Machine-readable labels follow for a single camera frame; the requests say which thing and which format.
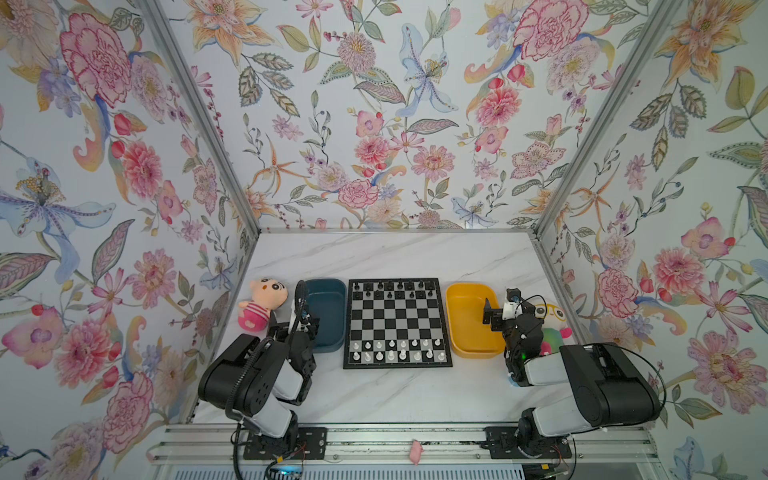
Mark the aluminium frame post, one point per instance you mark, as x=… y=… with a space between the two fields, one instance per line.
x=162 y=32
x=656 y=25

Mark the black white chess board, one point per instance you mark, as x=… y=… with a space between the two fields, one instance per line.
x=395 y=309

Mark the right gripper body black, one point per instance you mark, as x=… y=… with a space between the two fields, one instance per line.
x=508 y=330

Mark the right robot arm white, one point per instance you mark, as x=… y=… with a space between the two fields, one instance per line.
x=606 y=389

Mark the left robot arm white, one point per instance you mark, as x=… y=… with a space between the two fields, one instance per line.
x=268 y=367

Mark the aluminium frame post right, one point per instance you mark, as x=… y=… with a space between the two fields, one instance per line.
x=656 y=25

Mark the plush doll toy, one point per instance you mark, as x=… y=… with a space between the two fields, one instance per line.
x=555 y=329

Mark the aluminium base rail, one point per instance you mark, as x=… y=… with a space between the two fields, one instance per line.
x=441 y=443

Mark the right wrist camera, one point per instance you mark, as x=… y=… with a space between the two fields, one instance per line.
x=510 y=310

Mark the pink toy left side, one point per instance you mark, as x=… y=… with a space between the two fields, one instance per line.
x=267 y=295

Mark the pink small toy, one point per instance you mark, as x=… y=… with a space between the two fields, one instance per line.
x=416 y=452

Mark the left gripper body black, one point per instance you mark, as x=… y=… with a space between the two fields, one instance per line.
x=309 y=336

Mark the yellow plastic bin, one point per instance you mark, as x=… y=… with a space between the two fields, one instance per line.
x=470 y=337

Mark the teal plastic bin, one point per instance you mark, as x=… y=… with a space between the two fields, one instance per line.
x=327 y=301

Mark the aluminium frame post left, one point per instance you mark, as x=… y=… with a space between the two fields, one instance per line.
x=162 y=32

